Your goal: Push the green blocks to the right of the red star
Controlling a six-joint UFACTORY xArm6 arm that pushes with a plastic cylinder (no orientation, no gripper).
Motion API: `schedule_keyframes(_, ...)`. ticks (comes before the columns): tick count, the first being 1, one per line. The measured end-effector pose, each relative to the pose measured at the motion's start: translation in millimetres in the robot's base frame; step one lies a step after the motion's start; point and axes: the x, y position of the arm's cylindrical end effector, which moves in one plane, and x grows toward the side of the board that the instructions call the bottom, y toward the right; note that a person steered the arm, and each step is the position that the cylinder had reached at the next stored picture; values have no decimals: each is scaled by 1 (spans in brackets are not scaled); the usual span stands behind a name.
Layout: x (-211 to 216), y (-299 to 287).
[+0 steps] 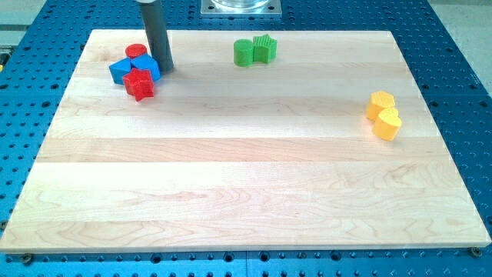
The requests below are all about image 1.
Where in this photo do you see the green star block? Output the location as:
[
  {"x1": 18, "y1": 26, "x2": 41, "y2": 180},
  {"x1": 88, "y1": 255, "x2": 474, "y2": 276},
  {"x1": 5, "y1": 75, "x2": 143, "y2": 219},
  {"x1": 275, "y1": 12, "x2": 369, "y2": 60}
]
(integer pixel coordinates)
[{"x1": 253, "y1": 34, "x2": 277, "y2": 64}]

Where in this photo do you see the red star block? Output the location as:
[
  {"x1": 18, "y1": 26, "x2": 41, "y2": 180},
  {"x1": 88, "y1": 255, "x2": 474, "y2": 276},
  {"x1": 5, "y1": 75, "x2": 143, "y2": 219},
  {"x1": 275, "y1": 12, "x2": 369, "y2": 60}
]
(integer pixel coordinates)
[{"x1": 122, "y1": 68, "x2": 154, "y2": 102}]

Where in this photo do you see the light wooden board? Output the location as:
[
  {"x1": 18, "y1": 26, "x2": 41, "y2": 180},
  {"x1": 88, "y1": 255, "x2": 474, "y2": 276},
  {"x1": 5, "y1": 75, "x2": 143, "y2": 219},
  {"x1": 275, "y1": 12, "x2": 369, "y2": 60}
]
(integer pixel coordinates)
[{"x1": 1, "y1": 29, "x2": 490, "y2": 253}]

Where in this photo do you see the green cylinder block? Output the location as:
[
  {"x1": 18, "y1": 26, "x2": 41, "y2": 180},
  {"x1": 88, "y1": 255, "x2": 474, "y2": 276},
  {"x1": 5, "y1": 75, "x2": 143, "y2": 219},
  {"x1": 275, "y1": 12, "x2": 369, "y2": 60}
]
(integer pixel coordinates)
[{"x1": 234, "y1": 39, "x2": 254, "y2": 67}]

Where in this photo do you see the blue cube block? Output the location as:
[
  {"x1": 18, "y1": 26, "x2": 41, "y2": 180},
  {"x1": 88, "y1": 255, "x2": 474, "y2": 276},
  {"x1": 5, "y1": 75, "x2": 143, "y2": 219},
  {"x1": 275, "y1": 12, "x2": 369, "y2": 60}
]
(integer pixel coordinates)
[{"x1": 131, "y1": 54, "x2": 161, "y2": 81}]

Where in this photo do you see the yellow hexagon block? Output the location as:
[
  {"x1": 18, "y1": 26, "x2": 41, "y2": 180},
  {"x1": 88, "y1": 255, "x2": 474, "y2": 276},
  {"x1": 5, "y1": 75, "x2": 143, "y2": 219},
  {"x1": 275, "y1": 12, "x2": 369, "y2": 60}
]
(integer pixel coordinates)
[{"x1": 366, "y1": 91, "x2": 395, "y2": 121}]

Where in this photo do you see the yellow heart block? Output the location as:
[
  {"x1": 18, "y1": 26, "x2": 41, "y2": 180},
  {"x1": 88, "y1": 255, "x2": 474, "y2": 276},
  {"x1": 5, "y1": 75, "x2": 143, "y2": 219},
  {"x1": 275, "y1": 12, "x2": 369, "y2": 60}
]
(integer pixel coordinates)
[{"x1": 372, "y1": 107, "x2": 402, "y2": 141}]

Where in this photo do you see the red cylinder block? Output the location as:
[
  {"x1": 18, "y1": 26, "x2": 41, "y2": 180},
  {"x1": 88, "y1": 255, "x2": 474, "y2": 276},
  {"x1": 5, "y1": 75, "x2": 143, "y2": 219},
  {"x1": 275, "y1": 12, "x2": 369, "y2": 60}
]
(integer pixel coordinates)
[{"x1": 125, "y1": 44, "x2": 148, "y2": 59}]

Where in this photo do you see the blue triangle block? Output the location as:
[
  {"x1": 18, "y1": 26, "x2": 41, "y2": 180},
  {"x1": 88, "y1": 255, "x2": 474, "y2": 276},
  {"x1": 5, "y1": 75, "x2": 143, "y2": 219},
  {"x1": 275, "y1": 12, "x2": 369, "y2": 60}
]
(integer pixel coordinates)
[{"x1": 108, "y1": 58, "x2": 131, "y2": 85}]

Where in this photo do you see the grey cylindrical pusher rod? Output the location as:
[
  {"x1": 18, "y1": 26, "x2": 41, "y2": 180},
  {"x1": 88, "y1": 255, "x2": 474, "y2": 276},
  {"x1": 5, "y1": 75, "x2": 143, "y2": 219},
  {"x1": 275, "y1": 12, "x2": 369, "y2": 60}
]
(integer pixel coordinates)
[{"x1": 137, "y1": 0, "x2": 174, "y2": 74}]

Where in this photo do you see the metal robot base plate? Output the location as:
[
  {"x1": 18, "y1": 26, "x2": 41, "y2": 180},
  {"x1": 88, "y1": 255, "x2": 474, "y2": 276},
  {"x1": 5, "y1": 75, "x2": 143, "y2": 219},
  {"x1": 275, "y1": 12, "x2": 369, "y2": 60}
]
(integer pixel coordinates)
[{"x1": 200, "y1": 0, "x2": 282, "y2": 18}]

